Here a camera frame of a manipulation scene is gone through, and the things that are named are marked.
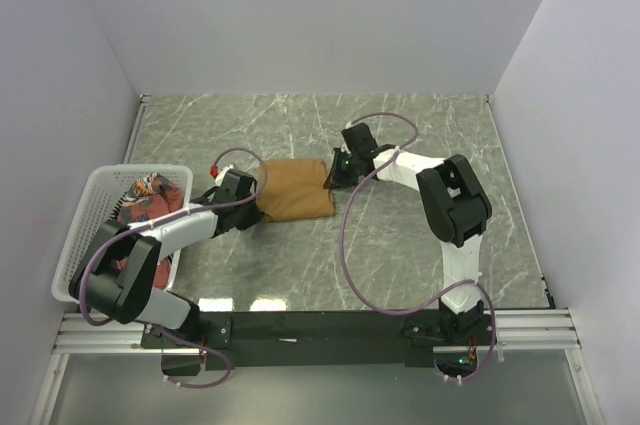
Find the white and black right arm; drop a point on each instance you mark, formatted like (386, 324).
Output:
(457, 211)

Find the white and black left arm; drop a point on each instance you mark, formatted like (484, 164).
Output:
(116, 274)

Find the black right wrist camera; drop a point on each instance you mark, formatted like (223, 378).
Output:
(358, 139)

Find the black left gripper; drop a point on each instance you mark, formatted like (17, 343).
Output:
(254, 216)

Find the white plastic laundry basket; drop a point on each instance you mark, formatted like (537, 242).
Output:
(104, 188)

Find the aluminium rail frame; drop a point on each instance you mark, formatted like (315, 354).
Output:
(517, 330)

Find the tan tank top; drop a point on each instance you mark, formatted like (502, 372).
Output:
(294, 190)

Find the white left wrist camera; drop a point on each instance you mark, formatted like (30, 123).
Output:
(218, 172)

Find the red printed tank top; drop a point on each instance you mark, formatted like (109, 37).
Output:
(150, 197)

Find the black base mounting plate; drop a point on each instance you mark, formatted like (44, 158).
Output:
(307, 338)

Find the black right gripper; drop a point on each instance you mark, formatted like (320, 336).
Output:
(337, 179)

